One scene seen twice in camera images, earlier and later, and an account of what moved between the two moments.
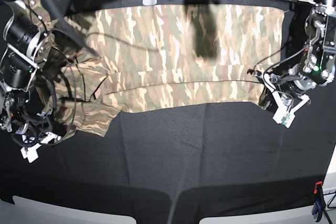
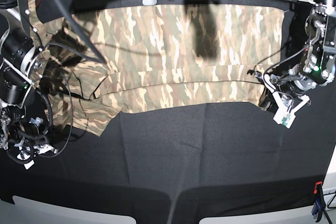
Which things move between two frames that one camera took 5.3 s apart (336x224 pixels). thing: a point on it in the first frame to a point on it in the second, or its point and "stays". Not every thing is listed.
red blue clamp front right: x=318 y=208 stays
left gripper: x=41 y=132 to x=34 y=141
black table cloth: x=174 y=164 stays
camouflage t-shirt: x=101 y=65 stays
